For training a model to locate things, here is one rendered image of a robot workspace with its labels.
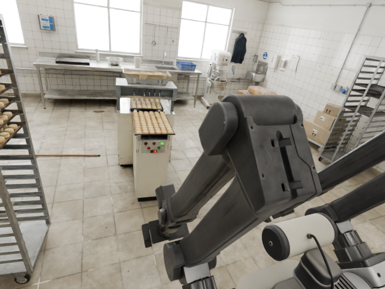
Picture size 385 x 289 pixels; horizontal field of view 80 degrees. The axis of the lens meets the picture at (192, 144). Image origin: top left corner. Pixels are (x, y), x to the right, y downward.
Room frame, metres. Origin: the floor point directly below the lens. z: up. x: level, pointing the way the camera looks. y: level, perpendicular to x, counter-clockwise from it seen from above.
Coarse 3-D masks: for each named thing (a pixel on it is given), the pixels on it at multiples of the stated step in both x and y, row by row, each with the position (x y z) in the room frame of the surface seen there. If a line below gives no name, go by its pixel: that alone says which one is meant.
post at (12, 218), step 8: (0, 168) 1.00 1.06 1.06; (0, 176) 0.98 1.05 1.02; (0, 184) 0.97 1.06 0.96; (0, 192) 0.97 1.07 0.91; (8, 200) 0.98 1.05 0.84; (8, 208) 0.97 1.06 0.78; (8, 216) 0.97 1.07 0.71; (16, 224) 0.98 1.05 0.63; (16, 232) 0.97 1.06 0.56; (16, 240) 0.97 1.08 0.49; (24, 248) 0.98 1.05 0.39; (24, 256) 0.97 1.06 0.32
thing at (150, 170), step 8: (136, 136) 2.01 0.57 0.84; (144, 136) 2.04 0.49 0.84; (152, 136) 2.06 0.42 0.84; (160, 136) 2.09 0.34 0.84; (136, 144) 1.96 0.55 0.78; (168, 144) 2.06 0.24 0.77; (136, 152) 1.96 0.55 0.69; (168, 152) 2.07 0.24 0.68; (136, 160) 1.96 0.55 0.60; (144, 160) 1.98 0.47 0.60; (152, 160) 2.01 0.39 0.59; (160, 160) 2.04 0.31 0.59; (136, 168) 1.96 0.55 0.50; (144, 168) 1.98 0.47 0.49; (152, 168) 2.01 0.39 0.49; (160, 168) 2.04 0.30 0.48; (136, 176) 1.96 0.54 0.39; (144, 176) 1.98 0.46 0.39; (152, 176) 2.01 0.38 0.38; (160, 176) 2.04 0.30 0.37; (136, 184) 1.96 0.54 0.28; (144, 184) 1.98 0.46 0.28; (152, 184) 2.01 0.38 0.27; (160, 184) 2.05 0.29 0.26; (136, 192) 1.96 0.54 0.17; (144, 192) 1.99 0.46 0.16; (152, 192) 2.02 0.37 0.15; (144, 200) 2.02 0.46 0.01; (152, 200) 2.05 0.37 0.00
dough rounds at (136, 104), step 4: (132, 100) 2.83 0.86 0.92; (136, 100) 2.85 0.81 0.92; (140, 100) 2.93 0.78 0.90; (152, 100) 2.95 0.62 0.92; (156, 100) 2.98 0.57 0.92; (132, 104) 2.68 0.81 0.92; (136, 104) 2.76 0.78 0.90; (140, 104) 2.76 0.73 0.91; (144, 104) 2.75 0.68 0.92; (148, 104) 2.78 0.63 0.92; (152, 104) 2.80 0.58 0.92; (156, 104) 2.82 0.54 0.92; (156, 108) 2.72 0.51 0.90; (160, 108) 2.72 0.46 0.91
